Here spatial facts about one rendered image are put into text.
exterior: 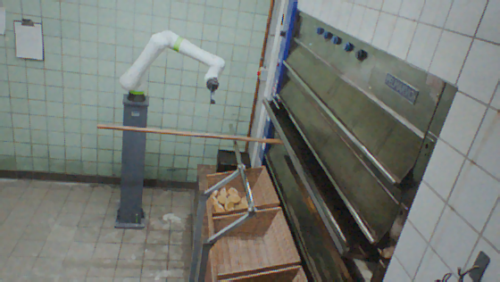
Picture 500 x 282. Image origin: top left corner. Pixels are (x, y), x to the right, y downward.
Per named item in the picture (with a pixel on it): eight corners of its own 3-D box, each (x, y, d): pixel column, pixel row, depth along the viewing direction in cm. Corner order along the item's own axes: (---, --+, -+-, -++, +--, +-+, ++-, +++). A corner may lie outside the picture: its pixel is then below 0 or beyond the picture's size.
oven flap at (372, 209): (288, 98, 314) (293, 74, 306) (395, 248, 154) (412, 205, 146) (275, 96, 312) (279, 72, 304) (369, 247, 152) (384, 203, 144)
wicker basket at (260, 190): (260, 193, 344) (265, 164, 333) (274, 234, 294) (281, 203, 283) (204, 190, 334) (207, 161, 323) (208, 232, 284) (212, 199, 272)
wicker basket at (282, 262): (274, 237, 290) (281, 205, 279) (293, 297, 240) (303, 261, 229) (207, 235, 281) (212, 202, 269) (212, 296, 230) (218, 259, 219)
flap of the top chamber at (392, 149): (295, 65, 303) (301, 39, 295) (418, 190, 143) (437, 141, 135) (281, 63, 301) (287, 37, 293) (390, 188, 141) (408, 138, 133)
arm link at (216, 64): (180, 52, 311) (177, 53, 301) (186, 38, 307) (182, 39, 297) (222, 73, 312) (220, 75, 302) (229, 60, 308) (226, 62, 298)
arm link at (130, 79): (112, 84, 300) (154, 29, 279) (122, 78, 315) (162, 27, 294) (126, 95, 302) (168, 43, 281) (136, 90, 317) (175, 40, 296)
